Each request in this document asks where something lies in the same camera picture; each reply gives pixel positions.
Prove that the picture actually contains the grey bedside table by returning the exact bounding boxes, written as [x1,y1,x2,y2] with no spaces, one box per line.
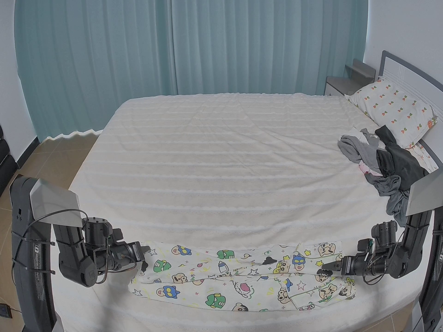
[325,59,377,98]

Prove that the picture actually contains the bed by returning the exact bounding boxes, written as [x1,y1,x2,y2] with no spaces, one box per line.
[55,50,443,332]

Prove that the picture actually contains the blue-green curtain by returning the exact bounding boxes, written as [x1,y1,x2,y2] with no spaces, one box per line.
[15,0,177,141]
[170,0,368,98]

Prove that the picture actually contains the white printed pyjama top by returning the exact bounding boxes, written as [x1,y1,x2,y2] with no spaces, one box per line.
[129,241,358,313]

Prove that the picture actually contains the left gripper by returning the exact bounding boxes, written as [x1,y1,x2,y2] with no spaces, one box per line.
[118,241,150,265]

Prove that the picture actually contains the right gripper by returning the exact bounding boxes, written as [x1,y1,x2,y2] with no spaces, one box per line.
[341,255,368,277]

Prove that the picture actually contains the white printed pillow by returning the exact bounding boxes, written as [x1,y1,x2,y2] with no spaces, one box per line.
[349,77,438,148]

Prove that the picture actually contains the black cable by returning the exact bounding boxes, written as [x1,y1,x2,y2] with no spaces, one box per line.
[12,209,89,265]

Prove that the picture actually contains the pile of clothes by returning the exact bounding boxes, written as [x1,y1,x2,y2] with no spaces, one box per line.
[338,125,430,227]

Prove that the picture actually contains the cream printed pillow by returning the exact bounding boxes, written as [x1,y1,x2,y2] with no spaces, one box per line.
[411,141,442,173]

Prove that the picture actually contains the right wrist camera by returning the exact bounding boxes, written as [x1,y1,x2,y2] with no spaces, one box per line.
[357,239,376,256]

